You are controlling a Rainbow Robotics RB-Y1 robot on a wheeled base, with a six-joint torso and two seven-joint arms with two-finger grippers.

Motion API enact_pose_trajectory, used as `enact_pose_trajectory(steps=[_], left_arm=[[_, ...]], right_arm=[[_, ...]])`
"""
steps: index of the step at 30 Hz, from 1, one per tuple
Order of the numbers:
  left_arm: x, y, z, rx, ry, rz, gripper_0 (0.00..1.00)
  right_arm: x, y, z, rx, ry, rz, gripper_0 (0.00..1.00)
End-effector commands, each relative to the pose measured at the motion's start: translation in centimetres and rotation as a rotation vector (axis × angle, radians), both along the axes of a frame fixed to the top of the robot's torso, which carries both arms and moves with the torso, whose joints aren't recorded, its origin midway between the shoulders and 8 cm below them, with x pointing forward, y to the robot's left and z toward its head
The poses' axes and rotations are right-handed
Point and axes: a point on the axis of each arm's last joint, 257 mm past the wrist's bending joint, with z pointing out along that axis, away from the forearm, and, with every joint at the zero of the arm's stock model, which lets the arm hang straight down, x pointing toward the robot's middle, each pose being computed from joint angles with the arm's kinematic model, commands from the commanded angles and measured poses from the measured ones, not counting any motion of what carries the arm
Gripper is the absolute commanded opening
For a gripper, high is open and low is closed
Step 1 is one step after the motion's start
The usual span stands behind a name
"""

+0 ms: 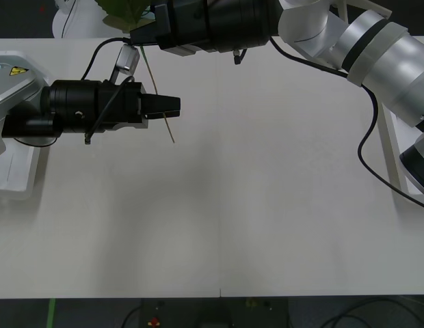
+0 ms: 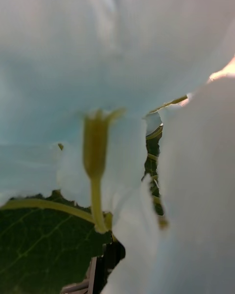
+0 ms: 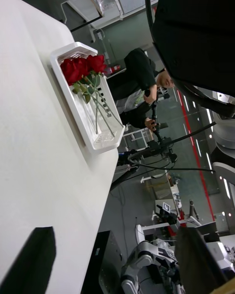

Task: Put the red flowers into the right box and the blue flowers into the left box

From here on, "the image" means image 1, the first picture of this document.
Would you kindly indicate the white frame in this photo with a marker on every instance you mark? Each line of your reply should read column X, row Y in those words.
column 366, row 5

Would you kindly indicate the white rounded base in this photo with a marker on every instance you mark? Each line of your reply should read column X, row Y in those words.
column 78, row 20

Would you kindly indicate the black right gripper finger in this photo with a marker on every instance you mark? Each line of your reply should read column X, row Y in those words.
column 145, row 31
column 147, row 41

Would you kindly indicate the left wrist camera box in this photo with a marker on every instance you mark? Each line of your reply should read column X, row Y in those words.
column 127, row 58

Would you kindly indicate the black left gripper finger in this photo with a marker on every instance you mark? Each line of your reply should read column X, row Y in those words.
column 162, row 103
column 171, row 115

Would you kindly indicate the silver and black right arm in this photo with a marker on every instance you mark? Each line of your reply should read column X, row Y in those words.
column 386, row 61

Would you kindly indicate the green leaf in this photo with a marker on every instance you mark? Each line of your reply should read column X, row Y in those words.
column 124, row 13

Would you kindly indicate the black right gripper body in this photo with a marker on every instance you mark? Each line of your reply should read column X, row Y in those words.
column 181, row 27

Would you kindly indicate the silver and black left arm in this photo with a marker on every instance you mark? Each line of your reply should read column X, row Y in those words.
column 72, row 106

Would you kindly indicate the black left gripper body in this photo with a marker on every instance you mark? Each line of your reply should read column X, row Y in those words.
column 126, row 109

